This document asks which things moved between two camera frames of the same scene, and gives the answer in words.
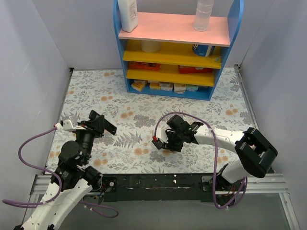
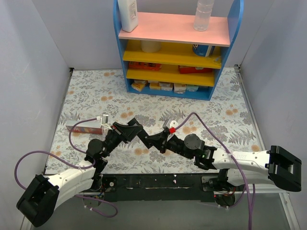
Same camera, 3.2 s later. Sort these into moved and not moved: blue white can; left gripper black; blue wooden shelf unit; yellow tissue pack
Moved: left gripper black
Not moved: blue white can; blue wooden shelf unit; yellow tissue pack
